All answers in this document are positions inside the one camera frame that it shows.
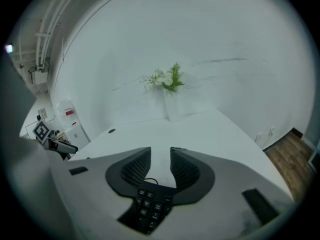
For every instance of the white wall junction box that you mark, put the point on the white wall junction box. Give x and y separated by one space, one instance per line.
40 77

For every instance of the wall switch panel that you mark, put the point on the wall switch panel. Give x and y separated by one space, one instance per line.
42 114

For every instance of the white ceiling conduit pipes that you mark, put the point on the white ceiling conduit pipes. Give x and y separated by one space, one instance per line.
46 29

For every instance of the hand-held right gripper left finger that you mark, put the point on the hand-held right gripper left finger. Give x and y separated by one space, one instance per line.
95 196

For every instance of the white water dispenser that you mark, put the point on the white water dispenser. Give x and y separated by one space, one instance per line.
77 134

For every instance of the white flower bouquet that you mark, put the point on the white flower bouquet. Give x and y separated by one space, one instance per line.
166 79

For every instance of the white vase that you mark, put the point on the white vase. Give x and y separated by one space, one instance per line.
172 106

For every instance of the clear dispenser water bottle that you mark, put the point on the clear dispenser water bottle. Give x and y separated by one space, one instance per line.
65 106

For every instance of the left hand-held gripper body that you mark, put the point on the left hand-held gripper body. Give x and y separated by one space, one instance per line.
41 131

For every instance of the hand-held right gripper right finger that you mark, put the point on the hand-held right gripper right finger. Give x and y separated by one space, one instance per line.
220 196

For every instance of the white table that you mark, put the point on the white table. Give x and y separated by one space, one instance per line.
212 139

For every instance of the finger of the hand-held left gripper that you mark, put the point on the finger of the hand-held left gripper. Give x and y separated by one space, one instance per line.
68 148

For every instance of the frosted glass door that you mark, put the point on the frosted glass door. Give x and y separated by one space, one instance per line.
313 149

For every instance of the black keyboard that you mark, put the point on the black keyboard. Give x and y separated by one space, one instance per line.
150 206

